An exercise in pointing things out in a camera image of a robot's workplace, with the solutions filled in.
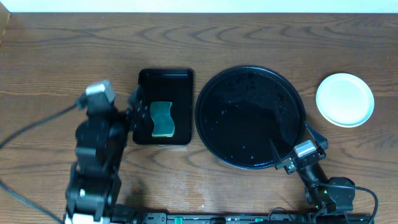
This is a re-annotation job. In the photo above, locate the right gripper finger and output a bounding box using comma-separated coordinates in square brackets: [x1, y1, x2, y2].
[269, 139, 282, 166]
[305, 121, 328, 150]

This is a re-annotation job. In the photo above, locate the green scrubbing sponge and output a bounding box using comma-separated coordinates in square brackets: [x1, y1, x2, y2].
[150, 101, 175, 138]

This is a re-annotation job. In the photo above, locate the mint plate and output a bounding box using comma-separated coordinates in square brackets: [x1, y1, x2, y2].
[315, 73, 374, 128]

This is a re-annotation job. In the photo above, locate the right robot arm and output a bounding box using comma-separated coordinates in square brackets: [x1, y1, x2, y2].
[269, 123, 355, 215]

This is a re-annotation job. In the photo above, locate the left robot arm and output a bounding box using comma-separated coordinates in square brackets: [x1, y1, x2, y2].
[63, 86, 149, 223]

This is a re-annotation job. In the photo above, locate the black rectangular tray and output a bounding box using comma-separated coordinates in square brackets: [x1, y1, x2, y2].
[132, 68, 193, 145]

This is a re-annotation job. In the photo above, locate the round black tray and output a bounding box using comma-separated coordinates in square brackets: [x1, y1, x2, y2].
[195, 66, 305, 169]

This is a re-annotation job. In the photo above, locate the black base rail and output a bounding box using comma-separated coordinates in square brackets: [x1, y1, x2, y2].
[111, 205, 374, 224]

